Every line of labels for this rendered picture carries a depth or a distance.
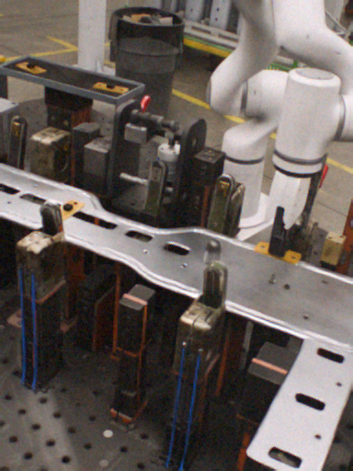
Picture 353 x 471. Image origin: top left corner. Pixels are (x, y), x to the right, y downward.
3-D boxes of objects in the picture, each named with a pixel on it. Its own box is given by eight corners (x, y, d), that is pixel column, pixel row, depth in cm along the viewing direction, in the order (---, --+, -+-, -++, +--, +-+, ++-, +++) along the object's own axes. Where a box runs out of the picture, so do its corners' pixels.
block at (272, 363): (213, 482, 118) (234, 371, 104) (235, 442, 127) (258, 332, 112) (261, 505, 115) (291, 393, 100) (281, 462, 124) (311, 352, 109)
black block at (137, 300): (98, 420, 128) (104, 304, 113) (126, 387, 137) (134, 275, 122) (133, 437, 126) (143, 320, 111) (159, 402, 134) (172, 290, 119)
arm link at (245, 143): (220, 143, 182) (226, 62, 169) (284, 144, 183) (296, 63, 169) (223, 164, 172) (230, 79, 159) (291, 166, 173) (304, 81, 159)
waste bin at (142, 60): (89, 113, 456) (92, 8, 418) (145, 100, 489) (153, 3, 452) (134, 138, 426) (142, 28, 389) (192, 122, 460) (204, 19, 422)
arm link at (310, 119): (322, 141, 112) (269, 138, 111) (337, 67, 106) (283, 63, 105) (335, 161, 105) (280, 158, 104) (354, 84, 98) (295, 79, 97)
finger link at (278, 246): (275, 219, 115) (268, 250, 119) (268, 226, 113) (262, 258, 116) (291, 224, 114) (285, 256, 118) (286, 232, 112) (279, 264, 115)
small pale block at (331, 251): (290, 375, 144) (324, 238, 126) (294, 366, 147) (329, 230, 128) (304, 381, 143) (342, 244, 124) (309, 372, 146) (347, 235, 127)
